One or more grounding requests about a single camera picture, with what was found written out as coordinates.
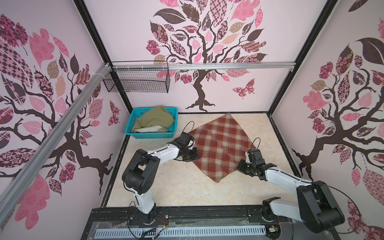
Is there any red plaid skirt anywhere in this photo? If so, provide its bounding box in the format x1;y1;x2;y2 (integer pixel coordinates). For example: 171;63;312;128
190;114;253;183

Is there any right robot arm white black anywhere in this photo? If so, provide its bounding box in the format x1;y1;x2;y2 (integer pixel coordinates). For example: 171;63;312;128
237;149;345;233

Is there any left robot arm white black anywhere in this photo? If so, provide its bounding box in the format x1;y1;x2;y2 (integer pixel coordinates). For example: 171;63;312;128
122;132;200;215

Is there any white folded garment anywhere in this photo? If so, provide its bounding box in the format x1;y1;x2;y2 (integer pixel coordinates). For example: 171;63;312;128
133;125;168;133

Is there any olive green skirt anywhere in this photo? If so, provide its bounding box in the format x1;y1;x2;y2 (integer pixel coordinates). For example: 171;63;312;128
132;106;174;130

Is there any teal plastic basket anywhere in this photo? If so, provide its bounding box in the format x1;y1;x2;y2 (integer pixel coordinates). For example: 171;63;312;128
125;107;179;139

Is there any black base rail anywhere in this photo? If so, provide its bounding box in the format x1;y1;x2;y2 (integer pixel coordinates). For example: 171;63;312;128
81;205;339;240

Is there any black wire basket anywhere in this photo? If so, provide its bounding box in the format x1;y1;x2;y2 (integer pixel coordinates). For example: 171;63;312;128
103;60;171;93

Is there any white slotted cable duct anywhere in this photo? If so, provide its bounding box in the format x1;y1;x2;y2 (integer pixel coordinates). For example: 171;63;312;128
94;226;267;240

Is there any aluminium rail back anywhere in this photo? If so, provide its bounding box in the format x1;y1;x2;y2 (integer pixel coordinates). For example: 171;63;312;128
113;62;296;71

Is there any aluminium rail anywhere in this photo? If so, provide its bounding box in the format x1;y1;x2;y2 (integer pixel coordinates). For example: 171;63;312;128
1;63;111;224
113;62;296;71

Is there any aluminium rail left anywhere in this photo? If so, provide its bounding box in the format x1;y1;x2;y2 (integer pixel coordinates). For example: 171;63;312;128
1;63;111;224

